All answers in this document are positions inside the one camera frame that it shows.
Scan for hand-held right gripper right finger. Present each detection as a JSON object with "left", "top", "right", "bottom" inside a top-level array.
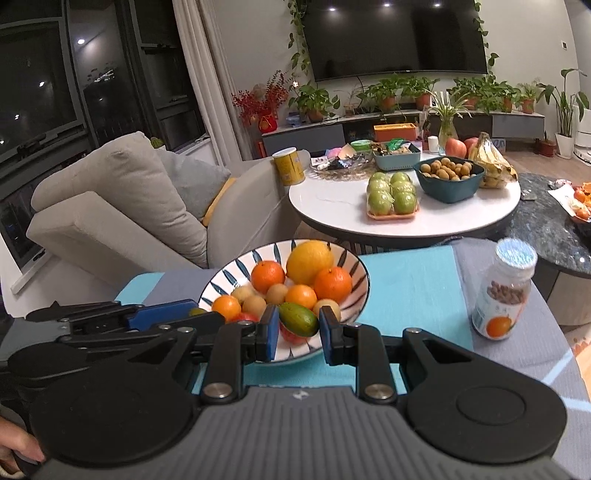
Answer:
[{"left": 320, "top": 306, "right": 472, "bottom": 407}]

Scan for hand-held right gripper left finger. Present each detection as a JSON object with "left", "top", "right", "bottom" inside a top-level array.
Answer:
[{"left": 129, "top": 307, "right": 281, "bottom": 407}]

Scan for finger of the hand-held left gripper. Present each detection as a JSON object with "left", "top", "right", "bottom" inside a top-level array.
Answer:
[
  {"left": 56, "top": 312, "right": 226, "bottom": 352},
  {"left": 25, "top": 299, "right": 199, "bottom": 331}
]

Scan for orange mandarin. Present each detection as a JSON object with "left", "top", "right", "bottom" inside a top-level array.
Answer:
[
  {"left": 211, "top": 295, "right": 242, "bottom": 322},
  {"left": 250, "top": 260, "right": 286, "bottom": 294},
  {"left": 284, "top": 284, "right": 318, "bottom": 309},
  {"left": 314, "top": 267, "right": 354, "bottom": 303}
]

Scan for striped ceramic bowl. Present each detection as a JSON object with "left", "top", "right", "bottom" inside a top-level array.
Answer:
[{"left": 198, "top": 239, "right": 371, "bottom": 365}]

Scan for large yellow lemon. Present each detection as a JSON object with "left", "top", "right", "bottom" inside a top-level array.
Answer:
[{"left": 285, "top": 240, "right": 334, "bottom": 286}]

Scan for person's left hand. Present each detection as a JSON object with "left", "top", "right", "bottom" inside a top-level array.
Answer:
[{"left": 0, "top": 418, "right": 47, "bottom": 464}]

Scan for blue and grey printed blanket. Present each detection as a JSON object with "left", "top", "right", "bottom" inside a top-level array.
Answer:
[{"left": 113, "top": 237, "right": 591, "bottom": 480}]

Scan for beige sofa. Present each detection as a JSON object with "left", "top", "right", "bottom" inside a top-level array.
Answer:
[{"left": 25, "top": 131, "right": 312, "bottom": 282}]

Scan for yellow cushion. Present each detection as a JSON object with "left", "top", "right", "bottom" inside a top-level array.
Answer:
[{"left": 202, "top": 178, "right": 237, "bottom": 228}]

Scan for grey cushion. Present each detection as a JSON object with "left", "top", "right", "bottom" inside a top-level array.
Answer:
[{"left": 157, "top": 148, "right": 232, "bottom": 220}]

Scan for white round table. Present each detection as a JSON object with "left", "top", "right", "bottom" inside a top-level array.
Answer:
[{"left": 288, "top": 157, "right": 522, "bottom": 252}]

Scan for beige sofa cushion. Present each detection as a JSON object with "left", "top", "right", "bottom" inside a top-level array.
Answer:
[{"left": 30, "top": 131, "right": 208, "bottom": 268}]

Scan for pack of green apples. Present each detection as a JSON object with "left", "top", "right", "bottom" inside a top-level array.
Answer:
[{"left": 366, "top": 171, "right": 421, "bottom": 221}]

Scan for yellow can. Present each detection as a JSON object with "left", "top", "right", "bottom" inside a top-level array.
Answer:
[{"left": 272, "top": 147, "right": 307, "bottom": 186}]

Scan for glass platter with small items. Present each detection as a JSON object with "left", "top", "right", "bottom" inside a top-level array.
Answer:
[{"left": 309, "top": 148, "right": 375, "bottom": 172}]

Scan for glass jar with orange label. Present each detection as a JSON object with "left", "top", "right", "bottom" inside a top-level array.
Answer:
[{"left": 471, "top": 239, "right": 539, "bottom": 341}]

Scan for teal snack basket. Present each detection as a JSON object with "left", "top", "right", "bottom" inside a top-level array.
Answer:
[{"left": 372, "top": 143, "right": 423, "bottom": 171}]

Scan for teal fruit bowl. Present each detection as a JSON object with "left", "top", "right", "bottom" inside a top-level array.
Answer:
[{"left": 413, "top": 157, "right": 486, "bottom": 205}]

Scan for pile of longans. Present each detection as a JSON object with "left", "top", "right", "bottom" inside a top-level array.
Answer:
[{"left": 419, "top": 157, "right": 476, "bottom": 182}]

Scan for orange box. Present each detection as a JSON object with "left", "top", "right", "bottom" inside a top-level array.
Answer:
[{"left": 373, "top": 123, "right": 416, "bottom": 143}]

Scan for red berry branches in vase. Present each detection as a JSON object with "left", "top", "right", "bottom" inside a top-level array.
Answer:
[{"left": 231, "top": 70, "right": 289, "bottom": 134}]

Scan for dark window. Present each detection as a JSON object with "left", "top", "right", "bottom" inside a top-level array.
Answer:
[{"left": 0, "top": 0, "right": 206, "bottom": 268}]

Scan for glass vase with spider plant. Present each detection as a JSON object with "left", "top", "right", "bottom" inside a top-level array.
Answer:
[{"left": 427, "top": 90, "right": 469, "bottom": 141}]

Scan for bunch of bananas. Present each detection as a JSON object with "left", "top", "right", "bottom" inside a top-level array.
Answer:
[{"left": 471, "top": 132, "right": 519, "bottom": 189}]

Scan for dark marble round table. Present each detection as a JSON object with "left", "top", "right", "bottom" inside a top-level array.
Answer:
[{"left": 496, "top": 172, "right": 591, "bottom": 278}]

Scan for white curtain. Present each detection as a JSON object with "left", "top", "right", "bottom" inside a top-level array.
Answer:
[{"left": 173, "top": 0, "right": 252, "bottom": 162}]

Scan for row of potted plants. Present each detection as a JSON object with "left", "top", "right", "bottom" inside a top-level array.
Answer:
[{"left": 290, "top": 76, "right": 541, "bottom": 121}]

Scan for hanging vine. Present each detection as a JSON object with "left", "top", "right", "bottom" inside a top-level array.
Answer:
[
  {"left": 286, "top": 0, "right": 312, "bottom": 88},
  {"left": 473, "top": 0, "right": 499, "bottom": 79}
]

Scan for tall plant in white pot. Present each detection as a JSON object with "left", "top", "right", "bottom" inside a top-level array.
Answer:
[{"left": 538, "top": 69, "right": 589, "bottom": 160}]

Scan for white robot vacuum dock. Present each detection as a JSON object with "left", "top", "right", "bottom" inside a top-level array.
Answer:
[{"left": 571, "top": 134, "right": 591, "bottom": 164}]

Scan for wall television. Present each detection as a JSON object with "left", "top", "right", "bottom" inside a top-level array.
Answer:
[{"left": 302, "top": 0, "right": 489, "bottom": 83}]

